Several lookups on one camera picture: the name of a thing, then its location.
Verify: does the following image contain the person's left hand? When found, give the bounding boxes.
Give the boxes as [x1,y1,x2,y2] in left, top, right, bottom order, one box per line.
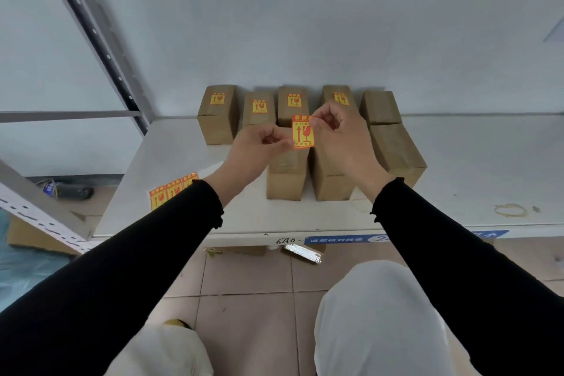
[222,124,295,191]

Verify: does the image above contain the person's right hand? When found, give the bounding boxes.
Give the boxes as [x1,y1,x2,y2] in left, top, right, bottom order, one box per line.
[310,100,389,187]

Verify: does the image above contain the orange yellow warning sticker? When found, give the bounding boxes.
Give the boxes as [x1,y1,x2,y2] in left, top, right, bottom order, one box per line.
[292,115,315,150]

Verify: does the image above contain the person's right forearm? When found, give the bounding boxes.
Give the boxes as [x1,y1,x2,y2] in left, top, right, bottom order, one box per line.
[356,168,564,376]

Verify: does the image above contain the person's left forearm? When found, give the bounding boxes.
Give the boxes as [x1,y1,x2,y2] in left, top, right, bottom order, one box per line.
[0,167,242,376]

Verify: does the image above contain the group of brown cardboard boxes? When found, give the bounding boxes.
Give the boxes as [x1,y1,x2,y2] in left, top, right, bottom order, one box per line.
[197,84,427,202]

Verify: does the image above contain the blue label strip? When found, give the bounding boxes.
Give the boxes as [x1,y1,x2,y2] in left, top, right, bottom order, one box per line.
[304,230,510,245]

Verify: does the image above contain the silver foil piece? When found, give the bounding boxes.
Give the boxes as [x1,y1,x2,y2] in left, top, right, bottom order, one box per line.
[283,244,323,264]

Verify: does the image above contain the sheet of orange stickers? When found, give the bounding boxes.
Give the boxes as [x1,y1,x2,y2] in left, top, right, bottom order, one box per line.
[148,162,226,212]

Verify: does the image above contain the person's right white trouser leg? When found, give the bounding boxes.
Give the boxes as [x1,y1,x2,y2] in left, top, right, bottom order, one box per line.
[314,260,482,376]

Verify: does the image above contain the person's white trouser leg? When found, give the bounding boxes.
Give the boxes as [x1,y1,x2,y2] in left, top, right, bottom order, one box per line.
[103,323,215,376]
[314,260,482,376]

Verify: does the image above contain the grey perforated shelf upright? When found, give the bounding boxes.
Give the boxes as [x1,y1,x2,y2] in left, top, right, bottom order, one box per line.
[37,0,157,136]

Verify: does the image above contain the tan rubber band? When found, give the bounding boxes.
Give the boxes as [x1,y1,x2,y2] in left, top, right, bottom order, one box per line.
[494,203,528,218]

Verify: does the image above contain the dark cylindrical tool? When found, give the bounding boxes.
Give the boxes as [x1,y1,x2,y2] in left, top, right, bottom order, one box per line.
[37,179,94,201]

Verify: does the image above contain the grey horizontal shelf beam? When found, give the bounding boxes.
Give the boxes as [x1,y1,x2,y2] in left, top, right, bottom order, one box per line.
[0,110,142,124]

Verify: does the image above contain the person's left white trouser leg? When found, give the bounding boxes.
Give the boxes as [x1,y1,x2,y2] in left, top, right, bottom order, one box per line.
[103,323,215,376]

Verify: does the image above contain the white perforated shelf beam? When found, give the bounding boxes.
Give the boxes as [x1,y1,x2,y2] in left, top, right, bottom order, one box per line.
[0,159,103,254]

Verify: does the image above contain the flat brown cardboard sheet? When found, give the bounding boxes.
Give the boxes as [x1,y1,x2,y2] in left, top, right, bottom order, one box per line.
[6,214,80,256]

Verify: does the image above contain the blue plastic sheet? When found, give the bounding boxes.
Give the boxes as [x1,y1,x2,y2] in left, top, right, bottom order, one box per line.
[0,208,73,314]

